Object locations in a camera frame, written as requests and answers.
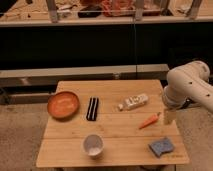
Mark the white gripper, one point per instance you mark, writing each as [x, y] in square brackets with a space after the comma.
[173, 100]

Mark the white plastic bottle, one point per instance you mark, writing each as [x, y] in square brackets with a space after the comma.
[133, 102]

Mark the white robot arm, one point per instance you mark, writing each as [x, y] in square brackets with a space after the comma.
[191, 81]

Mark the orange carrot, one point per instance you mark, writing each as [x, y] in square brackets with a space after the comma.
[151, 120]

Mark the blue sponge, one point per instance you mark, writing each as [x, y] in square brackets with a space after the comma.
[161, 146]

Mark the wooden table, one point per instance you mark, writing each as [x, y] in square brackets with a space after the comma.
[125, 144]

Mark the black ridged block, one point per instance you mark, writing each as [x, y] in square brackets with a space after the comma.
[92, 109]

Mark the white cup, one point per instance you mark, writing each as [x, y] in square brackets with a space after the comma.
[93, 145]

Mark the orange bowl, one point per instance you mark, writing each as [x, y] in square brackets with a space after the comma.
[63, 104]

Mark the black object on shelf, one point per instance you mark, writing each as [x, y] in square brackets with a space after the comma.
[90, 11]

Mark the grey metal bench rail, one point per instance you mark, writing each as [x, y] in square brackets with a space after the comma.
[51, 76]

